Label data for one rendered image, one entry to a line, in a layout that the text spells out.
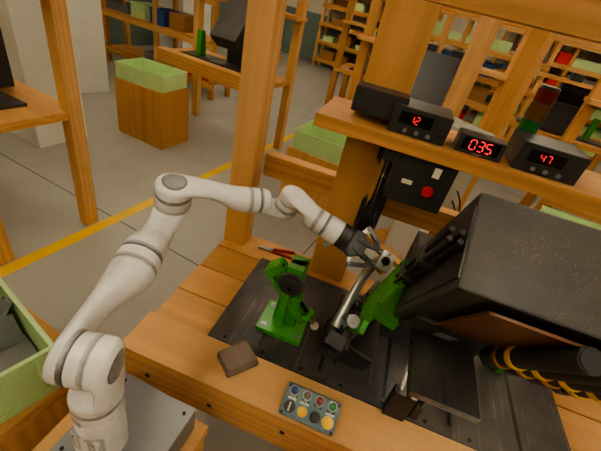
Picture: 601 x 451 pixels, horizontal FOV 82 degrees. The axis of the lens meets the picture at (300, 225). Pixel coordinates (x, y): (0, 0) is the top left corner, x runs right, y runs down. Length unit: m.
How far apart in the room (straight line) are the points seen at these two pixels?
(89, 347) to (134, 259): 0.18
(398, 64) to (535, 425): 1.13
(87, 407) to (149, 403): 0.25
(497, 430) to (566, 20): 1.08
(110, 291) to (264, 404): 0.52
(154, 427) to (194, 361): 0.21
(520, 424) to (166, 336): 1.08
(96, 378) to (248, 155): 0.87
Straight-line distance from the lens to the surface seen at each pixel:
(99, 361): 0.68
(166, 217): 0.93
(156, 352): 1.12
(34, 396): 1.22
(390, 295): 0.94
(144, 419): 0.98
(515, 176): 1.06
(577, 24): 1.14
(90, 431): 0.84
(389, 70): 1.10
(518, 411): 1.38
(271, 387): 1.07
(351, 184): 1.20
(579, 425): 1.54
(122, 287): 0.76
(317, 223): 0.97
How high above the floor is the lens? 1.82
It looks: 34 degrees down
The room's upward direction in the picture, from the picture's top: 14 degrees clockwise
